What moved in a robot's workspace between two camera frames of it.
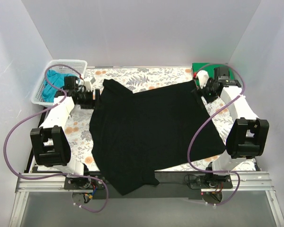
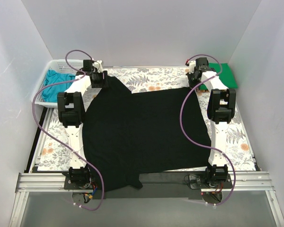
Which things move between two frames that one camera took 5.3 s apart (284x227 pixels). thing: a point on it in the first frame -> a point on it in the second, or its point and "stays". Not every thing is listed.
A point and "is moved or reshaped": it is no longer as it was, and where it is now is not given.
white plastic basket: x=77 y=67 stays
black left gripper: x=97 y=97 -> x=98 y=80
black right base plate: x=209 y=180 stays
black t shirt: x=133 y=134 is moved or reshaped
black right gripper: x=204 y=93 -> x=192 y=79
